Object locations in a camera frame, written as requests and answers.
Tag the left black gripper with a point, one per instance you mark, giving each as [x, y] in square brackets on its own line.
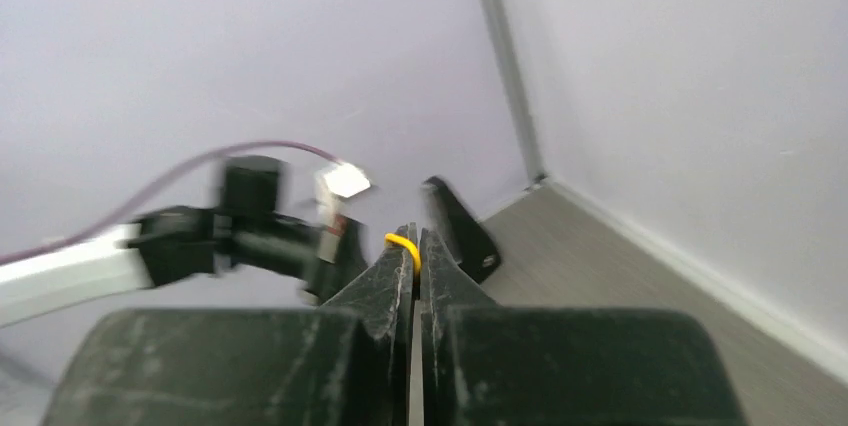
[338, 259]

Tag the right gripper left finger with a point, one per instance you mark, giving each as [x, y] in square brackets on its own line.
[346, 362]

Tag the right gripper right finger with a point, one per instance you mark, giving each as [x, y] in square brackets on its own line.
[489, 364]

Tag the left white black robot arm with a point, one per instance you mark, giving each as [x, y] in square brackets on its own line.
[175, 243]

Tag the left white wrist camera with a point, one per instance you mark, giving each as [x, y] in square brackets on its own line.
[335, 185]

